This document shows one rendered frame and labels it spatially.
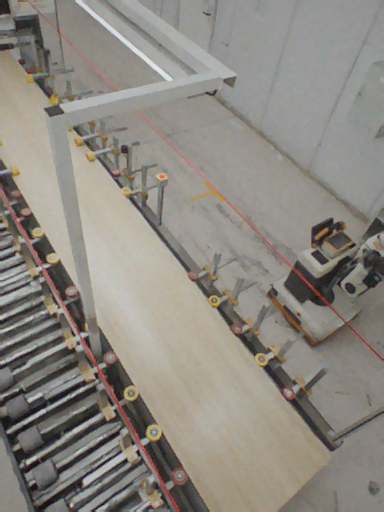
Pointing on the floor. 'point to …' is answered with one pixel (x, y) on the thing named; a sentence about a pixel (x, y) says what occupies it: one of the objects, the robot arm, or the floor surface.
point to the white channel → (76, 110)
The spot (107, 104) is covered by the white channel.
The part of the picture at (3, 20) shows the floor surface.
